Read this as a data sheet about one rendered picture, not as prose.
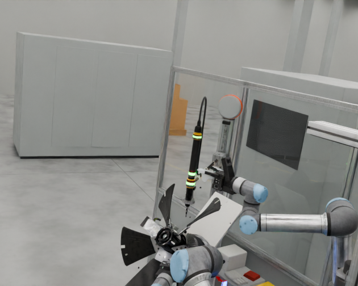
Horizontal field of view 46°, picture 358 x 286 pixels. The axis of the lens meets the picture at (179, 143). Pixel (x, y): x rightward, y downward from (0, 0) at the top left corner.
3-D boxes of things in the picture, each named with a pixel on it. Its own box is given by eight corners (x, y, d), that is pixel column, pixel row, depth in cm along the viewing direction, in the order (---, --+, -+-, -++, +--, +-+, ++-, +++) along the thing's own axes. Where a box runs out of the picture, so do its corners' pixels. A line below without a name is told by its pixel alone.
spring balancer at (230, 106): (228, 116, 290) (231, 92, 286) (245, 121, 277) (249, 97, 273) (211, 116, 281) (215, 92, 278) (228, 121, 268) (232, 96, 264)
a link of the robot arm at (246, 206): (238, 227, 189) (242, 204, 186) (240, 218, 200) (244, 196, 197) (255, 231, 188) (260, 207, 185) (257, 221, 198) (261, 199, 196)
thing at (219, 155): (215, 162, 283) (216, 150, 281) (225, 164, 281) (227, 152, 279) (211, 165, 274) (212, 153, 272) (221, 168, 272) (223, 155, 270)
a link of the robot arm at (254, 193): (257, 206, 186) (261, 188, 184) (237, 198, 193) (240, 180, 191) (267, 203, 192) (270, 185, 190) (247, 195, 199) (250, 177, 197)
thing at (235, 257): (229, 255, 295) (231, 240, 292) (245, 266, 282) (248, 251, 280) (210, 260, 284) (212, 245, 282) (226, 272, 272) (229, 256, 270)
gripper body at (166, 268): (163, 259, 209) (155, 270, 197) (180, 261, 206) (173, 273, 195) (163, 273, 210) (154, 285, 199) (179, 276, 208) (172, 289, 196)
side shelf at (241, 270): (227, 257, 297) (227, 253, 297) (264, 284, 270) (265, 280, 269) (200, 264, 283) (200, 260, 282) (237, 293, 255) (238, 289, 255)
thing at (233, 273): (233, 272, 274) (234, 269, 273) (249, 284, 262) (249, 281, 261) (223, 274, 269) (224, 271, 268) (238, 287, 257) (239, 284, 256)
